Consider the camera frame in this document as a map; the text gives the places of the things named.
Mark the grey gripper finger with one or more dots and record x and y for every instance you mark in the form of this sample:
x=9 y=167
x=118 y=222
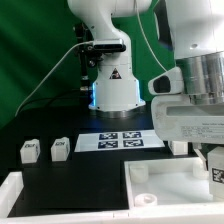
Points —
x=202 y=157

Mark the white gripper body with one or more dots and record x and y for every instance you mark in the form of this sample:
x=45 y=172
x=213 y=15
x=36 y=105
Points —
x=176 y=119

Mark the white square table top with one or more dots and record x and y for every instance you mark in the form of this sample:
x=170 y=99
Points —
x=168 y=182

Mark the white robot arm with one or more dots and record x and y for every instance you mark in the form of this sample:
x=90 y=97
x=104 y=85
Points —
x=193 y=29

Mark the white sheet with markers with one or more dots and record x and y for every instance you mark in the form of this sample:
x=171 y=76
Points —
x=123 y=140

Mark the white L-shaped obstacle fence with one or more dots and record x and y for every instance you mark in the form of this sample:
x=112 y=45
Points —
x=13 y=185

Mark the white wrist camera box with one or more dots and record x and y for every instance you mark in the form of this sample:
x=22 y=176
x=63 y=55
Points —
x=169 y=83

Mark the grey camera on mount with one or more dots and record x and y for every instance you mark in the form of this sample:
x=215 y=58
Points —
x=108 y=45

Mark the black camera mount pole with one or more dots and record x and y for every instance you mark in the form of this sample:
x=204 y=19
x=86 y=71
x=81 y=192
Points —
x=83 y=34

